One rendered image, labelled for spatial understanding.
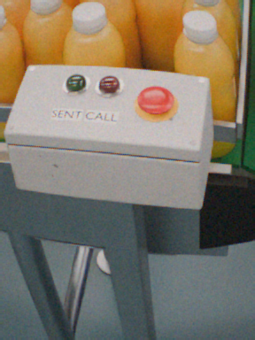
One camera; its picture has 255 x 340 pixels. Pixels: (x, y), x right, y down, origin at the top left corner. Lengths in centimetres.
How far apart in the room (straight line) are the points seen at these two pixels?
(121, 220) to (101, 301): 102
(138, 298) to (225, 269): 90
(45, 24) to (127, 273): 33
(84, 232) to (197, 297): 85
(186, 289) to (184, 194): 114
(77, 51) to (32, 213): 29
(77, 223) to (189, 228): 14
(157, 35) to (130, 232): 24
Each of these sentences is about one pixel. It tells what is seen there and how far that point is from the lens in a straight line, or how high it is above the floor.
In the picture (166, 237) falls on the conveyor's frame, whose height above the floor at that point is 77.
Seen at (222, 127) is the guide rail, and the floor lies 98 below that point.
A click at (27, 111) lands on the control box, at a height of 110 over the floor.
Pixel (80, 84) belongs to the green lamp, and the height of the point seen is 111.
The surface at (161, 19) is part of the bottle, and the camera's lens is 129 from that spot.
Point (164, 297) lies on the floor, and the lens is 224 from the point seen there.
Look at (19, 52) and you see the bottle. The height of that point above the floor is 104.
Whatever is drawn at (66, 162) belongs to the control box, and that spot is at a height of 106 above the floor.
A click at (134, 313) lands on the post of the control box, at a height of 69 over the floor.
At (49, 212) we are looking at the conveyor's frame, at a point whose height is 80.
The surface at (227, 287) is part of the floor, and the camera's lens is 224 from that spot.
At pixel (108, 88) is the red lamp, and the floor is 111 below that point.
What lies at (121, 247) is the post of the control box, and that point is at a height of 87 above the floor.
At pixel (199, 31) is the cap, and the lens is 115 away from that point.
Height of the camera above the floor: 193
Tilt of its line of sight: 52 degrees down
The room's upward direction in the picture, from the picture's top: 7 degrees counter-clockwise
